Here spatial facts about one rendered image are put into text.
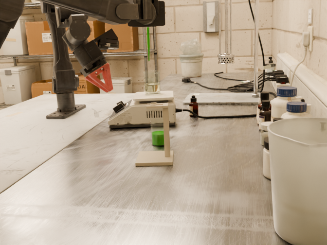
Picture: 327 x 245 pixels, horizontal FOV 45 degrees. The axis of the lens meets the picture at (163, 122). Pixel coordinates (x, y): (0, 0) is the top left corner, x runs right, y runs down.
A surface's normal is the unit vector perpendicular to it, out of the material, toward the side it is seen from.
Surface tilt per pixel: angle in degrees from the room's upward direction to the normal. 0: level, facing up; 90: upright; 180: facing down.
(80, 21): 77
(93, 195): 0
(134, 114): 90
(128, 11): 90
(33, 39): 91
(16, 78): 93
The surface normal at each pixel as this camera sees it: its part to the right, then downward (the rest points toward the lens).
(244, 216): -0.04, -0.97
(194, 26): -0.19, 0.25
